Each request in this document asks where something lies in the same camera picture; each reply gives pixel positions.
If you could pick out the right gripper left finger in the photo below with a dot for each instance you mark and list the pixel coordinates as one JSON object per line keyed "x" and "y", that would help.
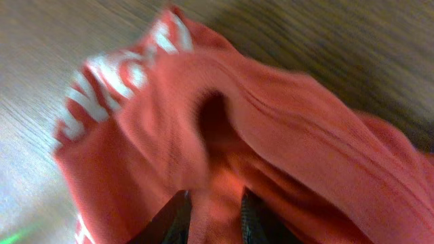
{"x": 170, "y": 225}

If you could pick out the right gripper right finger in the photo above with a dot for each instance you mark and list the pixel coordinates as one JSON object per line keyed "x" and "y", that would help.
{"x": 260, "y": 225}

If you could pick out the red t-shirt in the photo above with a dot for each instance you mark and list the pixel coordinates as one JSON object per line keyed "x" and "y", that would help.
{"x": 182, "y": 109}

